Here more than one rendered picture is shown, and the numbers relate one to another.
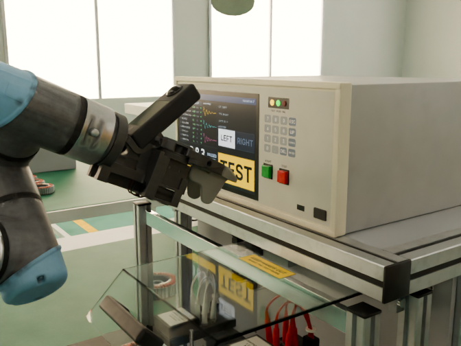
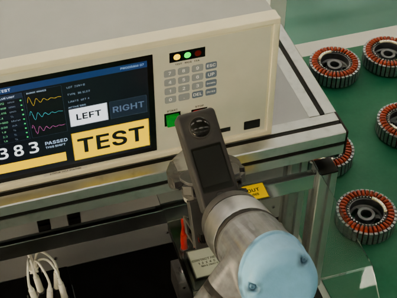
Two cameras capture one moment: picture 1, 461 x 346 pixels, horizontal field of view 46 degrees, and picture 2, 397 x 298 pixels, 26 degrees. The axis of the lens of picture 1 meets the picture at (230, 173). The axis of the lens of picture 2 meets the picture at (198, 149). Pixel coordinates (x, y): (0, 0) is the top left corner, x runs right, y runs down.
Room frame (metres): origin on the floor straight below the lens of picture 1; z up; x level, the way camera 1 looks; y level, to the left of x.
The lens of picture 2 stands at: (0.52, 0.75, 1.97)
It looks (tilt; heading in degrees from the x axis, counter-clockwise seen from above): 45 degrees down; 288
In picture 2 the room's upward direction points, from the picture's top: straight up
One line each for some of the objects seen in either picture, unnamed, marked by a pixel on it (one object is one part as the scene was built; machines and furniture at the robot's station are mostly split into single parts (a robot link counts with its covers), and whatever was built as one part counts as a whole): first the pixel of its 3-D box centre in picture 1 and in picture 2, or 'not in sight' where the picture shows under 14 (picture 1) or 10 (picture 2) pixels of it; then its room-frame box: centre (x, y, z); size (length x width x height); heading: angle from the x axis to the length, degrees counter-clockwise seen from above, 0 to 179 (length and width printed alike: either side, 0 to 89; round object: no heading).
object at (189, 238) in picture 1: (221, 255); (124, 223); (0.86, 0.01, 1.03); 0.62 x 0.01 x 0.03; 34
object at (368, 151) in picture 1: (326, 134); (89, 25); (0.98, -0.18, 1.22); 0.44 x 0.39 x 0.20; 34
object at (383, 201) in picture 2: not in sight; (365, 216); (0.54, -0.34, 0.77); 0.11 x 0.11 x 0.04
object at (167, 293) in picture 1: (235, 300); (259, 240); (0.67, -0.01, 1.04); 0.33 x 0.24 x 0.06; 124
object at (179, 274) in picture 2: not in sight; (195, 276); (0.79, -0.09, 0.80); 0.07 x 0.05 x 0.06; 34
